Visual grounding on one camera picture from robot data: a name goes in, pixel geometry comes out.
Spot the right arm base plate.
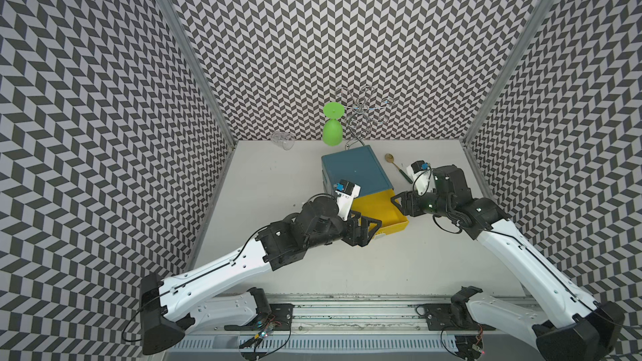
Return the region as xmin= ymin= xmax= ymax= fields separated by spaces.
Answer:
xmin=415 ymin=303 xmax=496 ymax=332

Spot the gold spoon teal handle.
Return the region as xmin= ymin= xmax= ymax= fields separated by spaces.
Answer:
xmin=385 ymin=153 xmax=413 ymax=184

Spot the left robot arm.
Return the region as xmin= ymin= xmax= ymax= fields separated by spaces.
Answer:
xmin=135 ymin=195 xmax=382 ymax=355

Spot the teal plastic drawer cabinet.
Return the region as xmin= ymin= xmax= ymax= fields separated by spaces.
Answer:
xmin=321 ymin=145 xmax=393 ymax=197

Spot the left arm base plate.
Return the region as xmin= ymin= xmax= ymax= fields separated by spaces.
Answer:
xmin=224 ymin=304 xmax=294 ymax=332

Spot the aluminium front rail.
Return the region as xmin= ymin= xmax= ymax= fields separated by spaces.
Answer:
xmin=134 ymin=294 xmax=588 ymax=361

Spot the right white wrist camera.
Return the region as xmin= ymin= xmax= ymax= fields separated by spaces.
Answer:
xmin=406 ymin=160 xmax=432 ymax=197

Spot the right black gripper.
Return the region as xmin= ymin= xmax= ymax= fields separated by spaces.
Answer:
xmin=390 ymin=187 xmax=452 ymax=217

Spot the clear glass cup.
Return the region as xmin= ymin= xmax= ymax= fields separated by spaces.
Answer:
xmin=270 ymin=131 xmax=295 ymax=150

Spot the silver wire stand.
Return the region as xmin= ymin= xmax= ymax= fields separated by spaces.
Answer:
xmin=334 ymin=85 xmax=394 ymax=150

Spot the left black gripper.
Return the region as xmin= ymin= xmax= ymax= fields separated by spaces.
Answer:
xmin=304 ymin=206 xmax=381 ymax=249

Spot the green plastic goblet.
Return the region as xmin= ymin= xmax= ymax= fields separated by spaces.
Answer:
xmin=322 ymin=102 xmax=345 ymax=146

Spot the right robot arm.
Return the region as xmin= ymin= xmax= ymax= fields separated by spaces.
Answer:
xmin=391 ymin=160 xmax=625 ymax=360

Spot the yellow top drawer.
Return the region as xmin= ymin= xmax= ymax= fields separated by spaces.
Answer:
xmin=352 ymin=190 xmax=409 ymax=238

